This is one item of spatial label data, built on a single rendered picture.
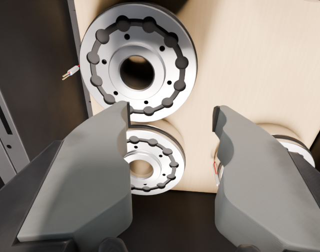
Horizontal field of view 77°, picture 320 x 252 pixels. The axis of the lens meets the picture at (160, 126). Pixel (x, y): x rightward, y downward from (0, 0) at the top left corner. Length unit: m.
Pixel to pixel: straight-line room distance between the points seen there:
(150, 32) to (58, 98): 0.10
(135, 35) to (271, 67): 0.13
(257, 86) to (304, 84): 0.05
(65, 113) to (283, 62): 0.21
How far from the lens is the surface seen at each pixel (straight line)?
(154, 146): 0.22
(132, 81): 0.20
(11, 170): 0.19
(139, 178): 0.25
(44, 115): 0.18
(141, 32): 0.17
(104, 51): 0.18
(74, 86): 0.23
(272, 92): 0.24
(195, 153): 0.27
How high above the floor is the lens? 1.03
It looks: 57 degrees down
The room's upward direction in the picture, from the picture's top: 173 degrees counter-clockwise
